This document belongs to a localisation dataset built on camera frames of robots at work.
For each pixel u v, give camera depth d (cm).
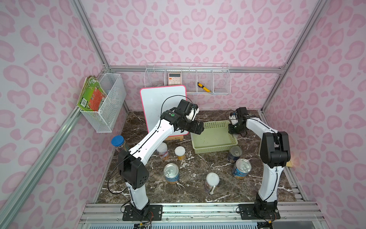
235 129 88
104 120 73
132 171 45
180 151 88
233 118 95
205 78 103
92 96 73
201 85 98
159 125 53
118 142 78
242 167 77
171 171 77
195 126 70
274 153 55
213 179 72
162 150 85
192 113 66
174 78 95
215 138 102
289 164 95
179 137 98
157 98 65
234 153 84
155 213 73
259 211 67
